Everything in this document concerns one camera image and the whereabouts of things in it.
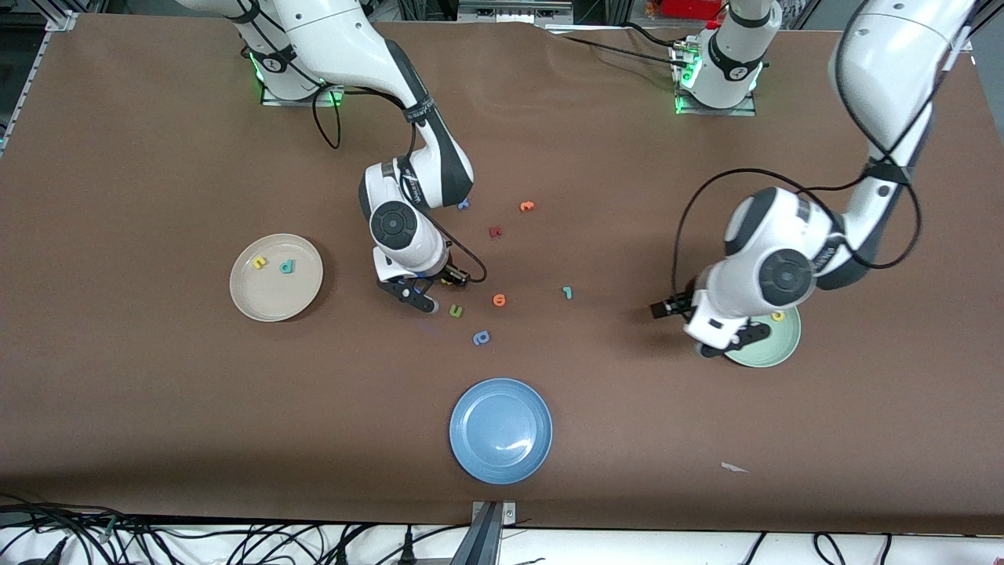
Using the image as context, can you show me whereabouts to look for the pale green plate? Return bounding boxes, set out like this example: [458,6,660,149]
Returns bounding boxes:
[723,304,802,369]

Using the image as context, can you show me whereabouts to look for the beige brown plate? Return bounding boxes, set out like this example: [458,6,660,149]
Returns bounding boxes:
[229,233,325,323]

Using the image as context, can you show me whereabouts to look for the blue plate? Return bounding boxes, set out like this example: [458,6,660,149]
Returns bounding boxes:
[449,377,554,486]

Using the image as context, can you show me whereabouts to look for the grey metal box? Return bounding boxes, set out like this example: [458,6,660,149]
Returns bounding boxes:
[457,0,575,24]

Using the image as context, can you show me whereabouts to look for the red box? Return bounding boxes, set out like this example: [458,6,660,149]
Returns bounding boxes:
[657,0,724,20]

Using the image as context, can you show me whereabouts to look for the brown table cover sheet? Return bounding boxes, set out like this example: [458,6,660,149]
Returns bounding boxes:
[0,14,1004,536]

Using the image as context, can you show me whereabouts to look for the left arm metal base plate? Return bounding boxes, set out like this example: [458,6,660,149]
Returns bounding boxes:
[673,47,758,117]

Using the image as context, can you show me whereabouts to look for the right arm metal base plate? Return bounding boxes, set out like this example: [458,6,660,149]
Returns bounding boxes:
[260,78,346,107]

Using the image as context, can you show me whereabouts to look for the long black base cable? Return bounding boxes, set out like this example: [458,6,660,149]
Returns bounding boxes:
[547,31,693,70]

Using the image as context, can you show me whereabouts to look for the aluminium profile bracket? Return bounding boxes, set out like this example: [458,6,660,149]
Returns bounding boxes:
[451,501,517,565]

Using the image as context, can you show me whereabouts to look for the short black base cable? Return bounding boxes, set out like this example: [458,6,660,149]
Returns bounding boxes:
[622,22,685,49]

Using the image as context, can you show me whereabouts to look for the looped black floor cable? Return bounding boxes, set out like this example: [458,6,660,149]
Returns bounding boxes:
[224,519,330,565]
[813,532,851,565]

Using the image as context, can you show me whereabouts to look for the aluminium frame rail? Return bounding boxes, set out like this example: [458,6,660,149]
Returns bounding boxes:
[0,9,79,154]

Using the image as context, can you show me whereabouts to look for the thick black floor cable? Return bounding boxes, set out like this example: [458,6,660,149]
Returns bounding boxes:
[0,493,166,565]

